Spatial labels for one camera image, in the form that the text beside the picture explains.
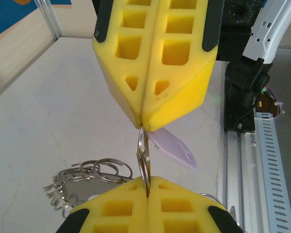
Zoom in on grey slotted cable duct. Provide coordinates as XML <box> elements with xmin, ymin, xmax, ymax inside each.
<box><xmin>253</xmin><ymin>111</ymin><xmax>291</xmax><ymax>233</ymax></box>

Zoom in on blue floral wall panel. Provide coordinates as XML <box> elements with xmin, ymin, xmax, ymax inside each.
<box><xmin>49</xmin><ymin>0</ymin><xmax>73</xmax><ymax>7</ymax></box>

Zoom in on aluminium corner post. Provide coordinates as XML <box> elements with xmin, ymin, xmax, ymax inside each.
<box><xmin>34</xmin><ymin>0</ymin><xmax>64</xmax><ymax>41</ymax></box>

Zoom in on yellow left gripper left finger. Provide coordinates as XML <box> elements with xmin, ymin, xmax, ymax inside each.
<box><xmin>54</xmin><ymin>176</ymin><xmax>149</xmax><ymax>233</ymax></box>

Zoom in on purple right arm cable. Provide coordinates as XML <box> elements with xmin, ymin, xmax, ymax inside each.
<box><xmin>265</xmin><ymin>87</ymin><xmax>282</xmax><ymax>115</ymax></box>

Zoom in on aluminium frame rail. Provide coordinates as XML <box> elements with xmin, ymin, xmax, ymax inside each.
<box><xmin>219</xmin><ymin>131</ymin><xmax>260</xmax><ymax>233</ymax></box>

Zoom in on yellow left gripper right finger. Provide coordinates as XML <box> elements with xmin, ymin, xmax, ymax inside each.
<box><xmin>146</xmin><ymin>176</ymin><xmax>243</xmax><ymax>233</ymax></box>

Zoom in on blue panel orange circle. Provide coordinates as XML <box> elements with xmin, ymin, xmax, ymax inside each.
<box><xmin>0</xmin><ymin>0</ymin><xmax>38</xmax><ymax>43</ymax></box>

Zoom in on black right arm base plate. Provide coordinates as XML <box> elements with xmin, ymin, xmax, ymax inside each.
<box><xmin>224</xmin><ymin>116</ymin><xmax>256</xmax><ymax>133</ymax></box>

